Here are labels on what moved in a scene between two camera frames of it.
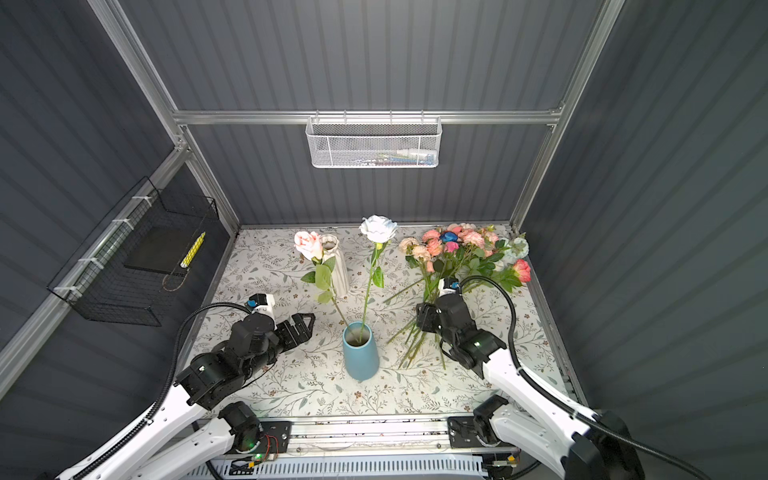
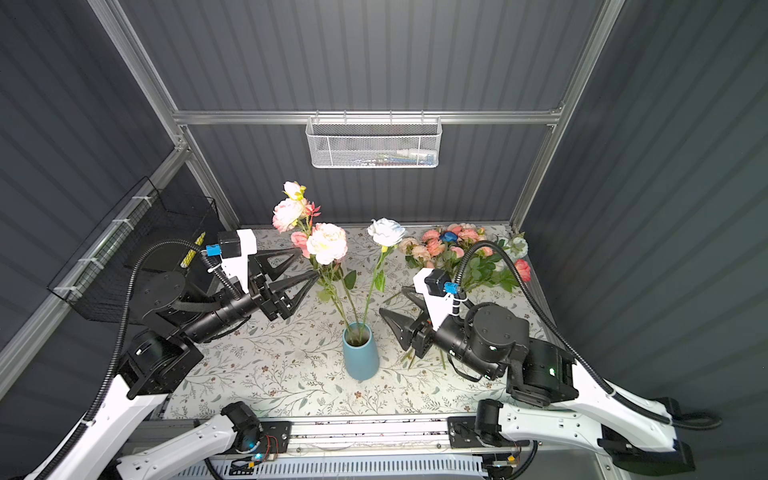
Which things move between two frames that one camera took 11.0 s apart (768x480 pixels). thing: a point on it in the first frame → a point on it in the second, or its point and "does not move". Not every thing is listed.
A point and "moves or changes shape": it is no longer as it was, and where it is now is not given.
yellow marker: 189,257 does not move
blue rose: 449,236 does not move
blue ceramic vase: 360,351 does not move
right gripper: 425,315 → 406,334
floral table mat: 364,288 does not move
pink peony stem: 310,245 moves or changes shape
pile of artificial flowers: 458,251 does not move
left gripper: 304,333 → 268,298
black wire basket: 123,272 does not move
